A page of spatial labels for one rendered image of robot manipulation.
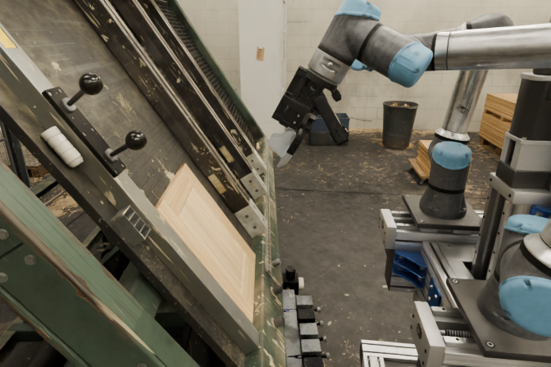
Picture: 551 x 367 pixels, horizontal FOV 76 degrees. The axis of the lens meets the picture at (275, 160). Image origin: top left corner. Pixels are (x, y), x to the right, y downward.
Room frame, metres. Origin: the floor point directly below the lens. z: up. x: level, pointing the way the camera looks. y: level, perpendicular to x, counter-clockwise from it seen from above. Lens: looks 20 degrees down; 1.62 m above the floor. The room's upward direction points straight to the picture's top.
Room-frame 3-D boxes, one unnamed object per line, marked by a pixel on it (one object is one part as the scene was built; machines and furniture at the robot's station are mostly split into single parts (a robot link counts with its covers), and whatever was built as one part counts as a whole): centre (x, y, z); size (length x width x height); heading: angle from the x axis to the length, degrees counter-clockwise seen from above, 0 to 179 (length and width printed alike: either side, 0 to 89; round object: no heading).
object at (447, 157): (1.12, -0.59, 1.20); 0.13 x 0.12 x 0.14; 160
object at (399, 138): (5.19, -1.85, 0.33); 0.52 x 0.51 x 0.65; 174
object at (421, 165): (3.88, -1.90, 0.20); 0.61 x 0.53 x 0.40; 174
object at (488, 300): (0.62, -0.53, 1.09); 0.15 x 0.15 x 0.10
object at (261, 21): (5.22, 0.16, 1.03); 0.61 x 0.58 x 2.05; 174
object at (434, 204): (1.11, -0.59, 1.09); 0.15 x 0.15 x 0.10
